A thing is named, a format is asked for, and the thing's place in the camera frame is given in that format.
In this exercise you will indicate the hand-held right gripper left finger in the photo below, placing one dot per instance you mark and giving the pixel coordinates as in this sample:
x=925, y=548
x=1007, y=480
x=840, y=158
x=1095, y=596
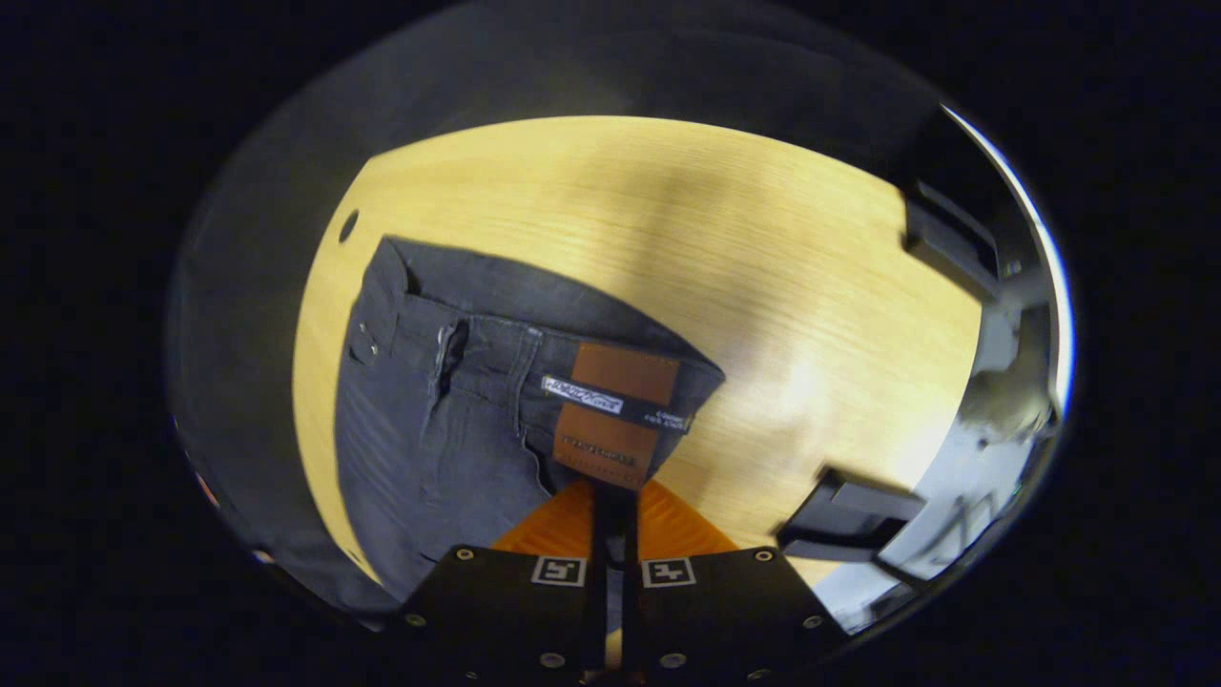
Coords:
x=515, y=611

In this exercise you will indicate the black furniture part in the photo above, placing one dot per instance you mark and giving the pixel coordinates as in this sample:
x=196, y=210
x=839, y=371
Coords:
x=849, y=515
x=954, y=239

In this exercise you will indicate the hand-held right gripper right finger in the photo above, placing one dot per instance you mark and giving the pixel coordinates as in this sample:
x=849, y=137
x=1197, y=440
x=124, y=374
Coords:
x=725, y=611

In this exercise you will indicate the dark grey jeans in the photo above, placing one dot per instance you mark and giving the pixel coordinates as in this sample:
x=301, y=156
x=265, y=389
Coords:
x=458, y=429

